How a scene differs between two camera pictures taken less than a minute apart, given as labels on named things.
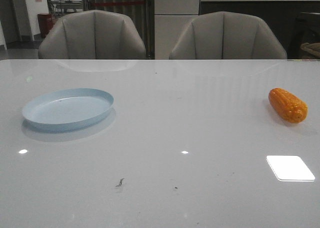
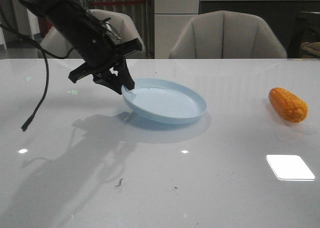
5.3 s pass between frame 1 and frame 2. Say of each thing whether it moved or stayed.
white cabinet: stayed
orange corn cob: stayed
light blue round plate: moved
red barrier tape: stayed
